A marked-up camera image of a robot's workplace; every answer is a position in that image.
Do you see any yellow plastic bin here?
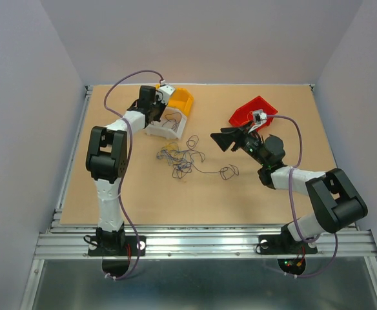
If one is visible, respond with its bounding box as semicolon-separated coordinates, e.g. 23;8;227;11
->
155;83;194;117

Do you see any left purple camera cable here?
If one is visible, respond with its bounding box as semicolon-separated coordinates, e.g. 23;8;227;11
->
103;70;167;282

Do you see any white plastic bin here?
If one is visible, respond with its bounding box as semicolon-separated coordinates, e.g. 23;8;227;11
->
145;108;187;140

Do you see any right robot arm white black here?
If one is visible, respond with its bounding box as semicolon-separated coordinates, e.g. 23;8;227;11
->
210;125;368;254

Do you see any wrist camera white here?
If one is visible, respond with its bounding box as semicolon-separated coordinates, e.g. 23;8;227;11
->
157;84;176;106
249;109;267;133

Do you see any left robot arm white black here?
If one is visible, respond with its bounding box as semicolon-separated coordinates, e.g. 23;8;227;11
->
84;83;176;256

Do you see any red plastic bin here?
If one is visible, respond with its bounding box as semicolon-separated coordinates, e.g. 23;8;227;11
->
229;96;278;127

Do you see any purple camera cable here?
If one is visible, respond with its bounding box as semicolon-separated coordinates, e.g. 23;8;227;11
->
264;114;340;279
103;70;167;282

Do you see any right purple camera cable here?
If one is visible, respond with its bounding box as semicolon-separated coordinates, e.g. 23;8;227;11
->
264;114;340;279

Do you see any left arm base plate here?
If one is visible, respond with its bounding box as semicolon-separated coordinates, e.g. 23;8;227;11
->
83;235;146;257

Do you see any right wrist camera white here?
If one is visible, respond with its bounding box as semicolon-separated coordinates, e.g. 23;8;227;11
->
249;109;267;133

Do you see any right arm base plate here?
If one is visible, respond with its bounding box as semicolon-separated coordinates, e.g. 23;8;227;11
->
257;234;318;255

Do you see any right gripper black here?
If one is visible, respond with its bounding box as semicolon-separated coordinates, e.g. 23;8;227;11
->
210;119;268;167

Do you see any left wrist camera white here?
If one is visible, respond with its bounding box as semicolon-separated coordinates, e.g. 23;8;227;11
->
157;84;176;106

